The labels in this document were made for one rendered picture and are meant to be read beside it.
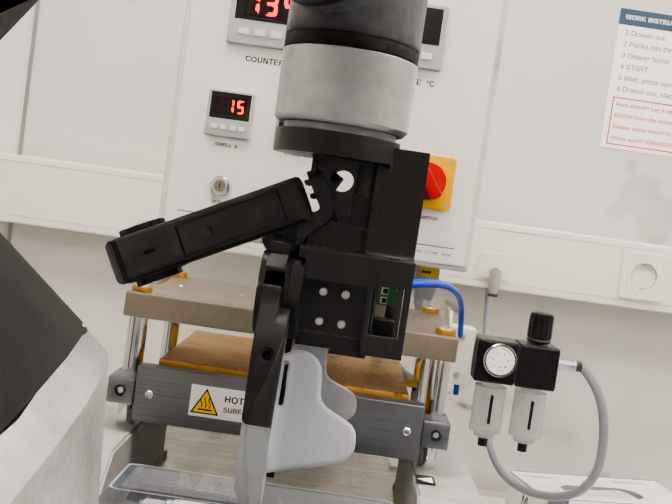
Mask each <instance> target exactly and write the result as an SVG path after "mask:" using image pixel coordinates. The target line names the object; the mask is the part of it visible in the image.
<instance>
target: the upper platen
mask: <svg viewBox="0 0 672 504"><path fill-rule="evenodd" d="M252 344H253V338H246V337H240V336H233V335H226V334H219V333H212V332H205V331H198V330H197V331H195V332H194V333H192V334H191V335H190V336H189V337H187V338H186V339H185V340H183V341H182V342H181V343H179V344H178V345H177V346H176V347H174V348H173V349H172V350H170V351H169V352H168V353H166V354H165V355H164V356H163V357H161V358H160V359H159V363H158V364H160V365H167V366H174V367H181V368H188V369H195V370H202V371H209V372H215V373H222V374H229V375H236V376H243V377H248V370H249V363H250V357H251V350H252ZM326 350H327V362H326V373H327V375H328V377H329V378H330V379H332V380H333V381H335V382H336V383H338V384H339V385H341V386H343V387H344V388H346V389H348V390H349V391H351V392H354V393H361V394H368V395H375V396H382V397H389V398H396V399H403V400H409V394H408V390H407V387H411V388H417V386H418V380H415V379H408V378H404V376H403V372H402V369H401V365H400V361H398V360H392V359H385V358H379V357H372V356H365V359H362V358H356V357H349V356H343V355H336V354H329V353H328V350H329V349H326Z"/></svg>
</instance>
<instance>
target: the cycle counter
mask: <svg viewBox="0 0 672 504"><path fill-rule="evenodd" d="M289 7H290V0H245V4H244V11H243V15H244V16H251V17H259V18H266V19H273V20H280V21H288V14H289Z"/></svg>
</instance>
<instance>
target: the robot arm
mask: <svg viewBox="0 0 672 504"><path fill-rule="evenodd" d="M427 4H428V0H290V7H289V14H288V21H287V28H286V34H285V35H286V37H285V43H284V48H283V55H282V62H281V70H280V77H279V84H278V91H277V99H276V106H275V113H274V116H275V117H276V118H277V119H278V120H279V121H280V122H283V123H284V126H276V131H275V138H274V145H273V150H275V151H278V152H282V153H287V154H292V155H297V156H302V157H308V158H313V159H312V166H311V170H310V171H307V172H306V173H307V176H308V179H307V180H304V183H305V185H308V186H312V189H313V191H314V193H311V194H309V195H310V198H311V199H317V202H318V204H319V210H317V211H315V212H313V211H312V210H311V209H312V208H311V205H310V202H309V199H308V196H307V193H306V190H305V188H304V184H303V182H302V181H301V179H300V178H299V177H293V178H290V179H287V180H284V181H281V182H278V183H276V184H273V185H270V186H267V187H264V188H261V189H258V190H255V191H252V192H250V193H247V194H244V195H241V196H238V197H235V198H232V199H229V200H226V201H224V202H221V203H218V204H215V205H212V206H209V207H206V208H203V209H200V210H198V211H195V212H192V213H189V214H186V215H183V216H180V217H177V218H175V219H172V220H169V221H165V218H157V219H153V220H150V221H149V220H143V221H139V222H137V223H136V224H135V225H133V226H132V227H130V228H127V229H124V230H122V231H120V232H119V235H120V237H119V238H116V239H114V240H111V241H108V242H107V243H106V246H105V249H106V252H107V255H108V258H109V261H110V264H111V267H112V269H113V272H114V275H115V278H116V281H117V282H118V283H119V284H127V283H129V284H130V283H134V282H136V283H137V286H138V287H141V286H144V285H147V284H150V283H151V284H162V283H164V282H166V281H168V280H169V279H170V277H171V276H173V275H176V274H179V273H182V272H183V270H182V267H181V266H184V265H187V264H188V263H191V262H194V261H197V260H199V259H202V258H205V257H208V256H211V255H214V254H217V253H220V252H222V251H225V250H228V249H231V248H234V247H237V246H240V245H242V244H245V243H248V242H251V241H254V240H257V239H260V238H262V242H263V245H264V247H265V248H266V250H264V253H263V256H262V260H261V265H260V271H259V277H258V285H257V288H256V294H255V301H254V309H253V319H252V332H253V333H254V338H253V344H252V350H251V357H250V363H249V370H248V377H247V384H246V392H245V399H244V406H243V413H242V424H241V431H240V438H239V446H238V455H237V464H236V474H235V482H234V491H235V494H236V497H237V500H238V503H239V504H262V498H263V492H264V486H265V480H266V477H271V478H274V475H275V472H278V471H287V470H296V469H304V468H313V467H321V466H330V465H337V464H341V463H343V462H345V461H346V460H347V459H348V458H349V457H350V456H351V455H352V453H353V451H354V449H355V444H356V434H355V430H354V428H353V426H352V425H351V424H350V423H349V422H347V421H348V420H349V419H351V418H352V417H353V415H354V414H355V412H356V406H357V401H356V397H355V395H354V394H353V393H352V392H351V391H349V390H348V389H346V388H344V387H343V386H341V385H339V384H338V383H336V382H335V381H333V380H332V379H330V378H329V377H328V375H327V373H326V362H327V350H326V348H327V349H329V350H328V353H329V354H336V355H343V356H349V357H356V358H362V359H365V356H372V357H379V358H385V359H392V360H398V361H401V357H402V351H403V344H404V338H405V331H406V325H407V318H408V312H409V305H410V299H411V292H412V286H413V279H414V273H415V266H416V264H415V262H414V259H415V252H416V246H417V239H418V233H419V226H420V220H421V213H422V207H423V200H424V193H425V187H426V180H427V174H428V167H429V161H430V154H431V153H425V152H418V151H411V150H404V149H400V144H398V143H395V142H396V140H400V139H403V138H404V137H405V136H407V135H408V129H409V123H410V116H411V110H412V103H413V97H414V90H415V84H416V77H417V71H418V68H417V67H418V62H419V55H420V49H421V43H422V36H423V30H424V23H425V17H426V10H427ZM339 171H347V172H349V173H350V174H351V175H352V176H353V179H354V182H353V185H352V187H351V188H350V189H349V190H347V191H344V192H340V191H337V190H336V189H337V188H338V187H339V186H340V184H341V183H342V182H343V180H344V179H343V178H342V177H341V176H340V175H339V174H337V172H339ZM404 290H405V291H404ZM403 293H404V298H403ZM402 300H403V304H402ZM401 307H402V311H401ZM400 313H401V318H400ZM399 320H400V324H399ZM82 324H83V322H82V321H81V319H80V318H79V317H78V316H77V315H76V314H75V313H74V312H73V311H72V310H71V309H70V308H69V306H68V305H67V304H66V303H65V302H64V301H63V300H62V299H61V298H60V297H59V296H58V294H57V293H56V292H55V291H54V290H53V289H52V288H51V287H50V286H49V285H48V284H47V283H46V281H45V280H44V279H43V278H42V277H41V276H40V275H39V274H38V273H37V272H36V271H35V269H34V268H33V267H32V266H31V265H30V264H29V263H28V262H27V261H26V260H25V259H24V258H23V256H22V255H21V254H20V253H19V252H18V251H17V250H16V249H15V248H14V247H13V246H12V244H11V243H10V242H9V241H8V240H7V239H6V238H5V237H4V236H3V235H2V234H1V233H0V504H99V489H100V474H101V460H102V445H103V431H104V416H105V401H106V387H107V372H108V355H107V352H106V350H105V349H104V348H103V347H102V345H101V344H100V343H99V342H98V341H97V340H96V338H95V337H94V336H93V335H92V334H91V332H90V331H89V330H88V329H87V327H83V326H82ZM398 326H399V331H398ZM397 333H398V337H397ZM294 348H297V349H298V350H295V351H293V350H294Z"/></svg>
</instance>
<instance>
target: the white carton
mask: <svg viewBox="0 0 672 504"><path fill-rule="evenodd" d="M509 475H510V476H511V477H512V478H513V479H514V480H516V481H517V482H519V483H520V484H522V485H524V486H527V487H530V488H532V489H537V490H541V491H548V492H564V491H569V490H571V489H574V488H576V487H577V486H579V485H581V484H582V483H583V482H584V481H585V480H586V479H587V478H588V476H587V475H573V474H559V473H544V472H530V471H516V470H510V472H509ZM505 504H672V491H670V490H668V489H667V488H665V487H663V486H661V485H660V484H658V483H656V482H655V481H653V480H642V479H628V478H614V477H600V476H599V478H598V480H597V481H596V483H595V484H594V486H593V487H592V488H591V489H589V490H588V491H587V492H586V493H584V494H583V495H581V496H579V497H576V498H573V499H570V500H563V501H549V500H542V499H538V498H534V497H530V496H528V495H525V494H523V493H521V492H519V491H517V490H516V489H514V488H512V487H511V486H510V485H507V492H506V498H505Z"/></svg>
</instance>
